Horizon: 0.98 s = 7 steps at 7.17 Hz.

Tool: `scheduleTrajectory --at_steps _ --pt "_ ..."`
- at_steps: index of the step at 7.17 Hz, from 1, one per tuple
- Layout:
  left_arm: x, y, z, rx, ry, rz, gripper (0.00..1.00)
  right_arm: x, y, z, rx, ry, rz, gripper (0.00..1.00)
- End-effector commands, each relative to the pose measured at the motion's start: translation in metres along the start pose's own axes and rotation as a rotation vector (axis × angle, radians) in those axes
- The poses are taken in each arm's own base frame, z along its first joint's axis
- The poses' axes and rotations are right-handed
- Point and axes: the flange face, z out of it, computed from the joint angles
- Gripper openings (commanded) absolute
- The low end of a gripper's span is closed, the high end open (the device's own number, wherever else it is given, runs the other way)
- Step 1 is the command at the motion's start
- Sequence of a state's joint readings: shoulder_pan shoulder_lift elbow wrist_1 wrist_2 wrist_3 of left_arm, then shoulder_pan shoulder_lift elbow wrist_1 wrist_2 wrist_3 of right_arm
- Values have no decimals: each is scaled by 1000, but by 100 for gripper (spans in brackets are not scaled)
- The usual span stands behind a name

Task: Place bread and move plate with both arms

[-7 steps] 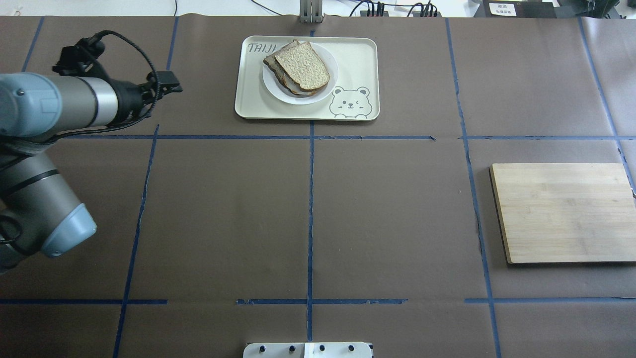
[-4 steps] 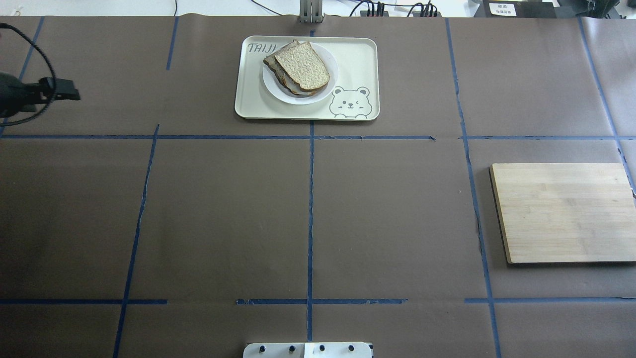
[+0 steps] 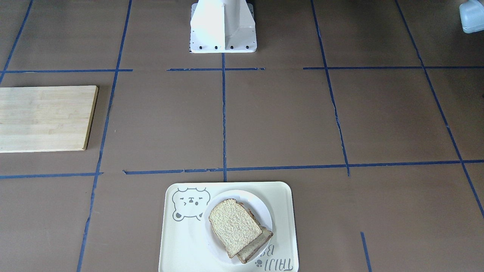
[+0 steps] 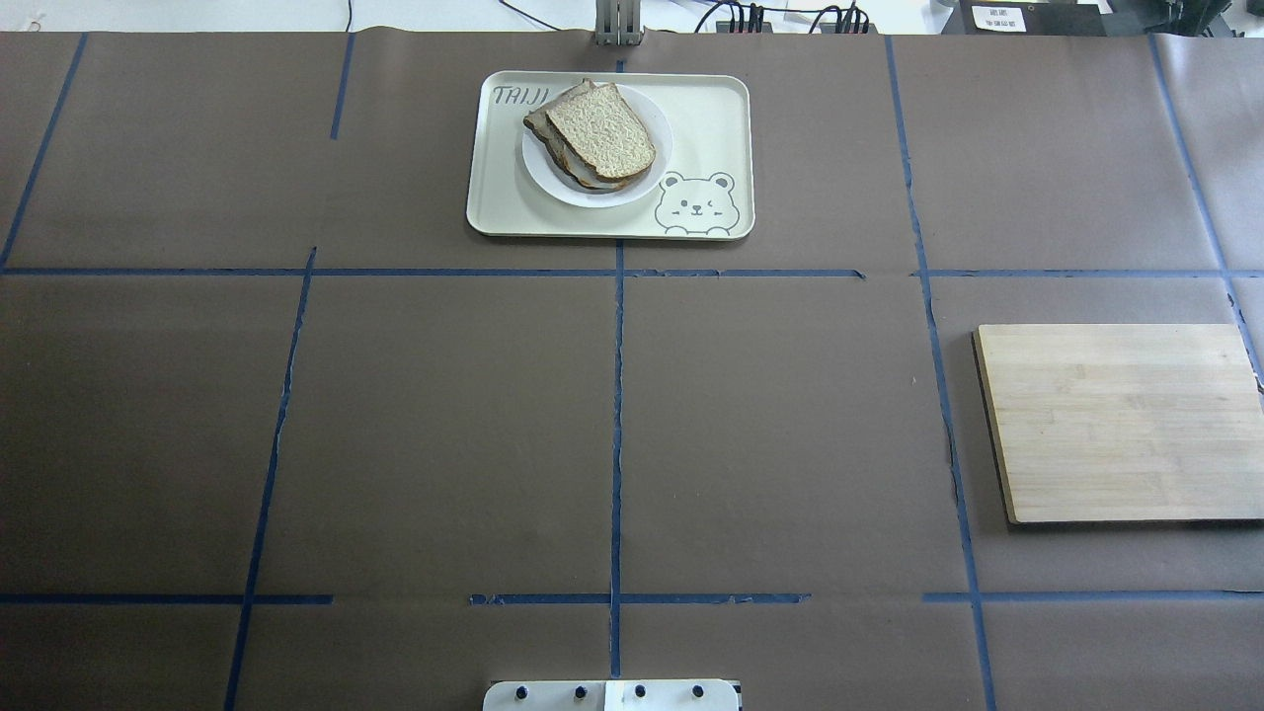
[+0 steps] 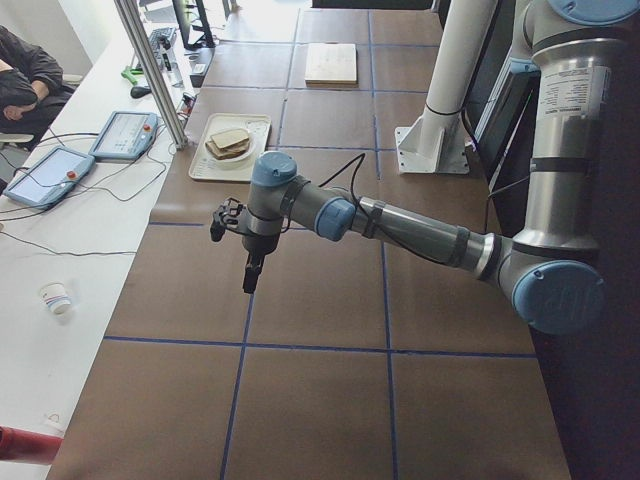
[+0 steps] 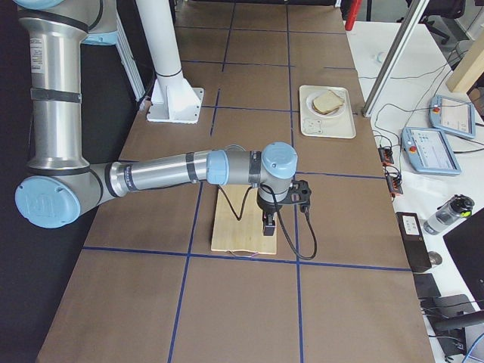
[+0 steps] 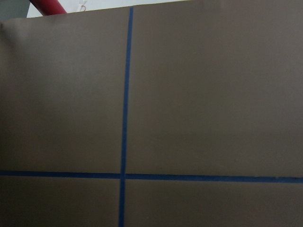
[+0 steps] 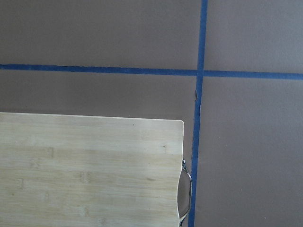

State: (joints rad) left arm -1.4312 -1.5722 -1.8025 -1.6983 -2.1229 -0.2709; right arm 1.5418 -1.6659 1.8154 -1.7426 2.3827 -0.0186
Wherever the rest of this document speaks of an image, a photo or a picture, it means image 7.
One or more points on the red pipe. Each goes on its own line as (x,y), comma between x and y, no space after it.
(48,7)

